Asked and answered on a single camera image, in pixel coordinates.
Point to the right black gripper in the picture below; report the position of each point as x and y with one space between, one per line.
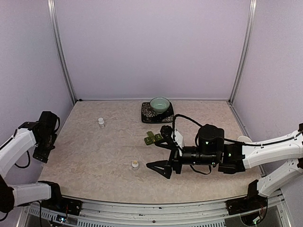
174 160

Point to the green three-compartment pill box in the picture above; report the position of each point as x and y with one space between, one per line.
152 138

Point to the white pill bottle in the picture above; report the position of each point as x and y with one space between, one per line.
101 122
135 165

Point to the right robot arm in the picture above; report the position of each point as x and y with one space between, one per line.
231 156

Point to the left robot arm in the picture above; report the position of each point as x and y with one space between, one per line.
41 136

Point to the black floral square plate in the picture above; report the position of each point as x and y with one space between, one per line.
149 116

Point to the celadon green bowl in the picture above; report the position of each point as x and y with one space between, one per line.
159 104

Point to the light blue mug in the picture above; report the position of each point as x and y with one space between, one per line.
244 139

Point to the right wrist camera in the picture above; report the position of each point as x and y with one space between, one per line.
172 138

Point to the front aluminium rail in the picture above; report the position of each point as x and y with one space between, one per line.
109 214

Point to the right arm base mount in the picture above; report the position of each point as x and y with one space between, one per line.
252 201

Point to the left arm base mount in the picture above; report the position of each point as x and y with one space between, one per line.
59 203

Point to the right aluminium frame post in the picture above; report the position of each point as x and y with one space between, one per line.
244 51

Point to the aluminium frame post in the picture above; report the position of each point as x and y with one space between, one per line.
244 51
59 47

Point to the left aluminium frame post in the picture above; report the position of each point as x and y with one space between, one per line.
59 47

